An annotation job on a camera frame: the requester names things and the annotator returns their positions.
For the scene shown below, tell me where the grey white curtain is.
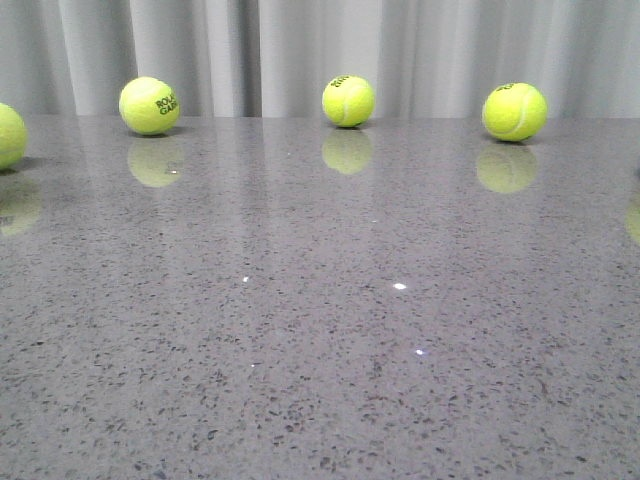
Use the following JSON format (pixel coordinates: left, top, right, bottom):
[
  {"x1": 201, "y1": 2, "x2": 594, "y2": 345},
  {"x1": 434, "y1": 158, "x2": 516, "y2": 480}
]
[{"x1": 1, "y1": 1, "x2": 639, "y2": 118}]

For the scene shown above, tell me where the middle tennis ball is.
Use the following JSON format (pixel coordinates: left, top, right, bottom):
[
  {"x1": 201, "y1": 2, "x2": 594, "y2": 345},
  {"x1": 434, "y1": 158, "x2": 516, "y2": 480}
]
[{"x1": 322, "y1": 75, "x2": 375, "y2": 128}]

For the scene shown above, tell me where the right tennis ball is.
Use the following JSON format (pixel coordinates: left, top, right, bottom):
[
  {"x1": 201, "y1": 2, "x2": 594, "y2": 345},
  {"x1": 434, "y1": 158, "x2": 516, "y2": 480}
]
[{"x1": 482, "y1": 83, "x2": 548, "y2": 142}]

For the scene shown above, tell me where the tennis ball with Roland Garros print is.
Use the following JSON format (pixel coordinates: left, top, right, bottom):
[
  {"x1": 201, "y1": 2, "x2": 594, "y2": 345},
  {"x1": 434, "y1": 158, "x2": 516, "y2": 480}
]
[{"x1": 119, "y1": 76, "x2": 180, "y2": 135}]

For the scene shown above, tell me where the tennis ball far left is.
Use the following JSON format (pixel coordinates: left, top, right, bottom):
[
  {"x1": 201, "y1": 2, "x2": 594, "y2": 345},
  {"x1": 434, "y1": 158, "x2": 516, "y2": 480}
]
[{"x1": 0, "y1": 103, "x2": 28, "y2": 170}]

